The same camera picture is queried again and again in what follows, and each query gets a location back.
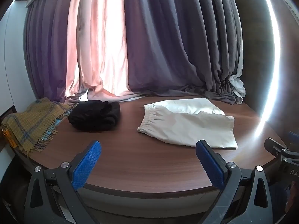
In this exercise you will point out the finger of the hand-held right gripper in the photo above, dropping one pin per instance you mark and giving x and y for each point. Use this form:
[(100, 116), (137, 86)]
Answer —
[(275, 147)]

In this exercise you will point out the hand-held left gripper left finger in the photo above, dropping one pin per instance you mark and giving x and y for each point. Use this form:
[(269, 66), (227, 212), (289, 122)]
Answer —
[(87, 165)]

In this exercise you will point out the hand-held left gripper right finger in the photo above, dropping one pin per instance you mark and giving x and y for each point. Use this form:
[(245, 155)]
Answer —
[(210, 168)]

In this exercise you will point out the cream short pants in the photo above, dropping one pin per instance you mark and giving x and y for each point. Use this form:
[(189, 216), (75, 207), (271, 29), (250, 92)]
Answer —
[(186, 126)]

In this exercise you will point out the black folded cloth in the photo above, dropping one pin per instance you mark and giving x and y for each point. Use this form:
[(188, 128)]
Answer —
[(93, 116)]

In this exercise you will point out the light blue fringed cloth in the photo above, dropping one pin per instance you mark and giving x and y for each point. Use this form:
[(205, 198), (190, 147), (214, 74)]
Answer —
[(58, 121)]

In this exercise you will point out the yellow plaid fringed scarf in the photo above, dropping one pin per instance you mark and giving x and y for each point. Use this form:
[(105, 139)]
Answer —
[(28, 123)]

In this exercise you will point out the white crumpled cloth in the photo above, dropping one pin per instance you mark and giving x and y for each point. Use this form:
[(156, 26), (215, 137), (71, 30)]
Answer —
[(237, 84)]

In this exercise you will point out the small orange object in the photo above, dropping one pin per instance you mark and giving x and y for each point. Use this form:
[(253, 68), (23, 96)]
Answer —
[(6, 132)]

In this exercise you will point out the grey curtain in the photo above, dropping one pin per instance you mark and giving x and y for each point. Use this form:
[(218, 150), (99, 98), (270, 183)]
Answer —
[(46, 51), (175, 39)]

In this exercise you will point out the pale sheer curtain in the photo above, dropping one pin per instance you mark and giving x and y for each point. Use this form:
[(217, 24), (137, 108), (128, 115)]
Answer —
[(100, 39)]

